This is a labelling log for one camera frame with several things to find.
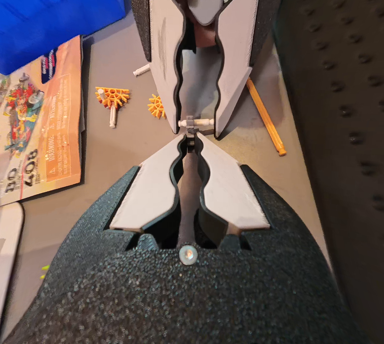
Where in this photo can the blue plastic bin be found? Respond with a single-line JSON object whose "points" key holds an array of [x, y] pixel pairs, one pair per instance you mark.
{"points": [[60, 4]]}

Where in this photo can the white rounded board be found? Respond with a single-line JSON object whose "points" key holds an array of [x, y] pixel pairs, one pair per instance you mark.
{"points": [[9, 245]]}

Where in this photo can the grey snowflake connector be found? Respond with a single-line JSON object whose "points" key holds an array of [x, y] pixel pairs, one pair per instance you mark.
{"points": [[190, 132]]}

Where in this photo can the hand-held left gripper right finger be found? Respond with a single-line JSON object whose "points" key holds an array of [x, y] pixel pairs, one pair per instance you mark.
{"points": [[234, 194]]}

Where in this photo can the orange toy set bag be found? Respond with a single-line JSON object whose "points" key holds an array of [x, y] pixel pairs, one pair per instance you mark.
{"points": [[45, 125]]}

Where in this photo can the person's right hand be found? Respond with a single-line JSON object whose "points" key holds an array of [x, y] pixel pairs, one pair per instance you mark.
{"points": [[205, 34]]}

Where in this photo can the long yellow rod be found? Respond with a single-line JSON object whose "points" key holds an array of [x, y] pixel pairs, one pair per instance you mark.
{"points": [[265, 116]]}

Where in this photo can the small lime green connector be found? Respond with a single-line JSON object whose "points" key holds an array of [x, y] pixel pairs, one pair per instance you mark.
{"points": [[44, 270]]}

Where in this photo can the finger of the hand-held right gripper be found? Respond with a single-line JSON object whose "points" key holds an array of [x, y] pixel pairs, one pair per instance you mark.
{"points": [[163, 49], [237, 49]]}

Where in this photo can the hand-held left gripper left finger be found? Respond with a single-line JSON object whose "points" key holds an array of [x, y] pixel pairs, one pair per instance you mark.
{"points": [[144, 194]]}

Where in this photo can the black perforated panel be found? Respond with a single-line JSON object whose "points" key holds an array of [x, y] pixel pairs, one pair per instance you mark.
{"points": [[330, 110]]}

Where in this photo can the red fan connector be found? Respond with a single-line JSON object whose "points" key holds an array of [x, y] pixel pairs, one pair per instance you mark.
{"points": [[105, 104]]}

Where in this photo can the yellow fan connector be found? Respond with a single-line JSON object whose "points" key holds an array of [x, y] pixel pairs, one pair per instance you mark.
{"points": [[115, 92], [156, 107]]}

